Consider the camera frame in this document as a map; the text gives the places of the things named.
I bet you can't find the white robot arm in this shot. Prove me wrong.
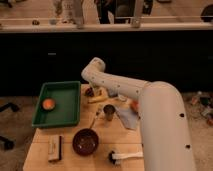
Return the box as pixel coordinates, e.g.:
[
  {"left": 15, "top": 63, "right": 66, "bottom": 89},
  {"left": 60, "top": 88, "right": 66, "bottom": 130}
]
[{"left": 81, "top": 57, "right": 197, "bottom": 171}]

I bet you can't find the metal cup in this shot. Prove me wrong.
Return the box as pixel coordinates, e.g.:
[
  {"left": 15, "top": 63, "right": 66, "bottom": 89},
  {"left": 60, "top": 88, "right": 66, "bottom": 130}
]
[{"left": 103, "top": 104, "right": 116, "bottom": 121}]

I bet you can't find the white plastic cup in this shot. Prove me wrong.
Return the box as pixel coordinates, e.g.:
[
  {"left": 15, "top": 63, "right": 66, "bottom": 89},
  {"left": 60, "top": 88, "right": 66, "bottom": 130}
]
[{"left": 118, "top": 94, "right": 127, "bottom": 102}]

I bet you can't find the metal spoon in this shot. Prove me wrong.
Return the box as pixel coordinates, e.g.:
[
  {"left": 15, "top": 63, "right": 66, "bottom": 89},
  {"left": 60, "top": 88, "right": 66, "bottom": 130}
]
[{"left": 89, "top": 105, "right": 103, "bottom": 129}]

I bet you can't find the green plastic tray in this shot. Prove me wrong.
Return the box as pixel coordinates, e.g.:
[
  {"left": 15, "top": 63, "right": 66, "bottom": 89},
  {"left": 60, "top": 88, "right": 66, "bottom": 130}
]
[{"left": 32, "top": 81, "right": 81, "bottom": 128}]

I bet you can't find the orange plastic bowl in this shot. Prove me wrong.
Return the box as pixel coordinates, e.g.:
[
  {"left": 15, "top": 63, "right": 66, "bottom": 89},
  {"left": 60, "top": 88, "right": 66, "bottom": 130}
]
[{"left": 130, "top": 100, "right": 138, "bottom": 113}]

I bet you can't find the grey folded cloth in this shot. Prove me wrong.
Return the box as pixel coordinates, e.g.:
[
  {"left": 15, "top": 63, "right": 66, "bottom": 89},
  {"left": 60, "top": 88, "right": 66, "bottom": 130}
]
[{"left": 116, "top": 107, "right": 139, "bottom": 130}]

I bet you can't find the dark maroon bowl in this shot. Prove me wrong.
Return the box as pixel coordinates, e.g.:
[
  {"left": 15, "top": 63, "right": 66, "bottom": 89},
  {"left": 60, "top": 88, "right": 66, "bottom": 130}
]
[{"left": 72, "top": 128, "right": 99, "bottom": 156}]

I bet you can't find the orange fruit in tray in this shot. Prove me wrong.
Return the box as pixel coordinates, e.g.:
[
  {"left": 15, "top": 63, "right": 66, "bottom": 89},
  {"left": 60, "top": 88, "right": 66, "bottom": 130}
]
[{"left": 42, "top": 98, "right": 56, "bottom": 110}]

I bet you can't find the wooden scrub brush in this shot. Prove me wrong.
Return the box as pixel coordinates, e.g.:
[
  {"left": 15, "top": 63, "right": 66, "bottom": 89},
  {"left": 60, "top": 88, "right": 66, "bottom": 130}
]
[{"left": 48, "top": 135, "right": 62, "bottom": 162}]

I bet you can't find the white handled dish brush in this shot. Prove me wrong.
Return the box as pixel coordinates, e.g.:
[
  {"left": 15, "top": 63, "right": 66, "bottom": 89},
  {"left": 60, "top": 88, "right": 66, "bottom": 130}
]
[{"left": 108, "top": 151, "right": 143, "bottom": 165}]

